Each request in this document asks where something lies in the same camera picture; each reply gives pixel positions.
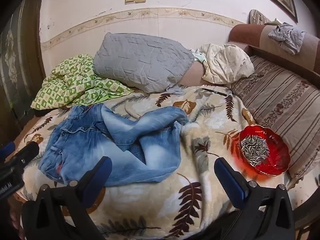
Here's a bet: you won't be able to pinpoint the striped sofa cushion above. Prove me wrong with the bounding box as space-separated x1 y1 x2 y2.
229 55 320 178

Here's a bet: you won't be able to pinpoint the grey quilted pillow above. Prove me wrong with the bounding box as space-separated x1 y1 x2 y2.
93 32 195 93

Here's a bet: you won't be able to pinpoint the black pen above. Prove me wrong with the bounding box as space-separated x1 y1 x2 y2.
201 88 233 97

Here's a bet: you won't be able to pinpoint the green patterned blanket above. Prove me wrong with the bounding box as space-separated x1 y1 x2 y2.
30 54 134 110

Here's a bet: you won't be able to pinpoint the pile of sunflower seeds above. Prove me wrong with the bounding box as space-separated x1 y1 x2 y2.
240 135 270 167

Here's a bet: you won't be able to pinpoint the small striped pillow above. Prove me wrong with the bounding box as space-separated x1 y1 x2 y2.
249 9 272 25

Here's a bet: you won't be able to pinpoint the dark door with floral glass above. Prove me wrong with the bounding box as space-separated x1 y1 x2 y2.
0 0 48 140

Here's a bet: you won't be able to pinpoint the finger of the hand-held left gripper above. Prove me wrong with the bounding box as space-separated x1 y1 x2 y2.
10 141 40 167
0 142 16 157

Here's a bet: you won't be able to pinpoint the cream leaf-print blanket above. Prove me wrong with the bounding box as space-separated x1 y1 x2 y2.
15 85 293 240

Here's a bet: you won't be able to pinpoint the blue denim pants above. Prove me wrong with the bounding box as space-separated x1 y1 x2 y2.
38 104 189 187

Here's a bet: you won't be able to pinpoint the crumpled grey cloth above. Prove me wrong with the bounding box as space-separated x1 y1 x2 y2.
268 22 306 55

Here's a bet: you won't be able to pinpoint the brown sofa armrest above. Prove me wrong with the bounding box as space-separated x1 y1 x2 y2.
229 24 320 80

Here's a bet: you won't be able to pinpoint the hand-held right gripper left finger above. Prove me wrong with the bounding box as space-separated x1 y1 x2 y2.
21 156 113 240

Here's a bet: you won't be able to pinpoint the red glass bowl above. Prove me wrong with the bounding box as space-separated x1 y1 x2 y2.
239 126 290 176

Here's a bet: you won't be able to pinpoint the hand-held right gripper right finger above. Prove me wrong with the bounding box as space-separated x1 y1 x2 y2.
214 157 297 240

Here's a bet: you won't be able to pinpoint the tan pillow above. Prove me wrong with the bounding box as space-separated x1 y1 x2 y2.
180 61 208 87

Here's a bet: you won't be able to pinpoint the cream quilted cloth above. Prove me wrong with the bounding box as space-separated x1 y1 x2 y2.
192 43 255 85

